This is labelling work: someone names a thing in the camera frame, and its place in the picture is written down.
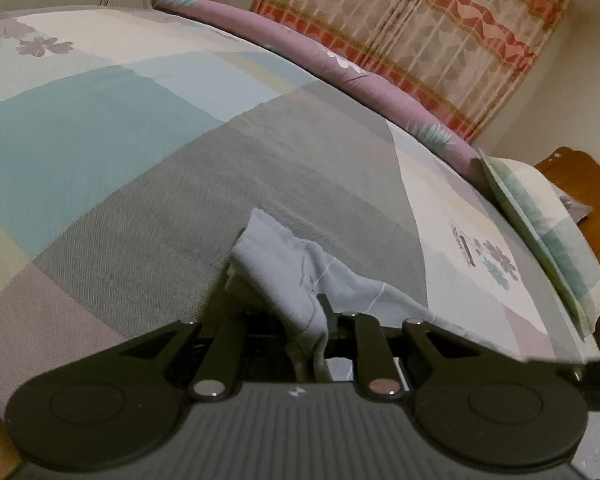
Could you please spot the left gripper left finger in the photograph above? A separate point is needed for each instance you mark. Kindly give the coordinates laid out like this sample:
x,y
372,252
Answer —
x,y
218,372

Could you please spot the blue-grey printed pajama pants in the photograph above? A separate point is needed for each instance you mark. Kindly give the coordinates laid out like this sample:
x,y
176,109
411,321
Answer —
x,y
497,383

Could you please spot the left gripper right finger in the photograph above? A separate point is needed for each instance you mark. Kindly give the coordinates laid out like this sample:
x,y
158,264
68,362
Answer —
x,y
359,338

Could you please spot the patchwork pastel bed sheet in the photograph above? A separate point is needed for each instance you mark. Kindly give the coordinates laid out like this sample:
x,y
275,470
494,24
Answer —
x,y
134,146

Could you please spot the grey floral back pillow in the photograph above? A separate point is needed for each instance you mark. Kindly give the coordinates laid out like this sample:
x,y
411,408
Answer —
x,y
578,211

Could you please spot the red beige patterned curtain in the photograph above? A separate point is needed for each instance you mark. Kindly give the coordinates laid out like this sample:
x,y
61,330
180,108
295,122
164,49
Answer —
x,y
461,59

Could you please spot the green plaid pillow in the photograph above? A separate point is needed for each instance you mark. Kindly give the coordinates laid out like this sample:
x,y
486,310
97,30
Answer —
x,y
538,215

